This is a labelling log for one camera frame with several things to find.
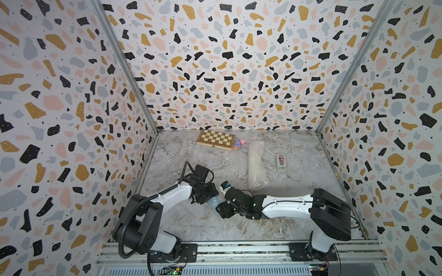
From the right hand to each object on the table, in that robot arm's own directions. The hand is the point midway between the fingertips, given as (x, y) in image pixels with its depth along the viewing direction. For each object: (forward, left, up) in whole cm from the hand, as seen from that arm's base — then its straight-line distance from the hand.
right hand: (221, 207), depth 82 cm
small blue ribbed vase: (+3, +3, 0) cm, 4 cm away
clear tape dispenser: (+29, -34, -3) cm, 45 cm away
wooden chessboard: (+46, +6, -2) cm, 46 cm away
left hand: (+7, +2, -2) cm, 8 cm away
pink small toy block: (+45, -11, -3) cm, 46 cm away
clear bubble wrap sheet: (+16, -18, +2) cm, 24 cm away
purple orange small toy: (+42, -7, -1) cm, 42 cm away
